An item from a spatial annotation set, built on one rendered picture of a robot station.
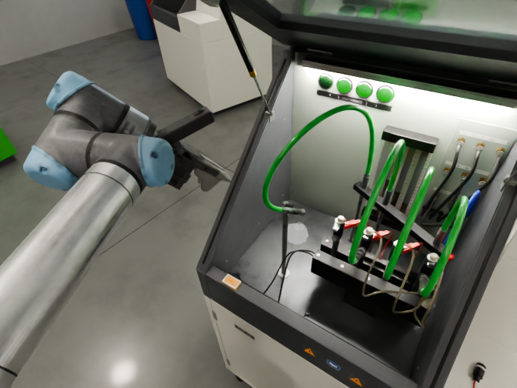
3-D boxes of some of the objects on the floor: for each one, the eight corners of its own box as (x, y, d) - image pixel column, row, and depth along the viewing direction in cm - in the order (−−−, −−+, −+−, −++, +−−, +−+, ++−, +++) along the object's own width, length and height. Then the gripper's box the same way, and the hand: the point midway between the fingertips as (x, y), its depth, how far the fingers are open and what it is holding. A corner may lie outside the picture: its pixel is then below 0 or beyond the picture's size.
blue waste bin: (128, 38, 599) (114, -10, 547) (154, 29, 631) (143, -16, 579) (146, 43, 569) (133, -6, 517) (172, 35, 601) (163, -12, 549)
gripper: (128, 148, 65) (210, 193, 76) (127, 165, 58) (218, 212, 69) (150, 115, 64) (231, 165, 75) (151, 126, 56) (241, 181, 67)
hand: (228, 175), depth 71 cm, fingers closed
